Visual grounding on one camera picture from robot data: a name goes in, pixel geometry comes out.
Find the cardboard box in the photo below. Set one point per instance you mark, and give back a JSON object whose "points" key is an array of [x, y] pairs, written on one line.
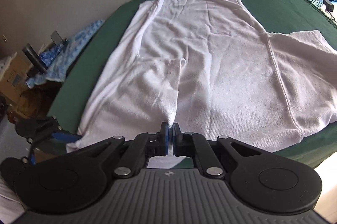
{"points": [[13, 76]]}

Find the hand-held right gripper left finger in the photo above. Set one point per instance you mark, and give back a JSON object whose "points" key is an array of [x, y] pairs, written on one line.
{"points": [[164, 139]]}

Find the white power strip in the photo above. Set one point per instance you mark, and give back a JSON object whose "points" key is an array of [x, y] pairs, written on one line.
{"points": [[314, 1]]}

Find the white shirt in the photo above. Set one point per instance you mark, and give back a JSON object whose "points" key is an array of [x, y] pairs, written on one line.
{"points": [[210, 55]]}

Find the person's white clothing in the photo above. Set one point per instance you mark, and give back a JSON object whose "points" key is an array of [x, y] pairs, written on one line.
{"points": [[9, 200]]}

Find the blue patterned cloth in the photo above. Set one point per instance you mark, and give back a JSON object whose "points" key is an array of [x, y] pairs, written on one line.
{"points": [[68, 53]]}

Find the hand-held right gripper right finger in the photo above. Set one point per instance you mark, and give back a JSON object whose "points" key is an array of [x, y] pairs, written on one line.
{"points": [[177, 139]]}

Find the black power adapter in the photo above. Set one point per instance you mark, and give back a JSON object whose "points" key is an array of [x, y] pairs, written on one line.
{"points": [[328, 5]]}

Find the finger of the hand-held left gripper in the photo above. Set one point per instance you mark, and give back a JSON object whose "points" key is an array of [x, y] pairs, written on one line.
{"points": [[39, 126]]}

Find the small metal mirror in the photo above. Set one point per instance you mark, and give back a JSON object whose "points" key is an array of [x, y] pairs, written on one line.
{"points": [[56, 37]]}

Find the dark cylinder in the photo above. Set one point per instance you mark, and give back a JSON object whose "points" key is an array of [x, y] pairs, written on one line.
{"points": [[34, 58]]}

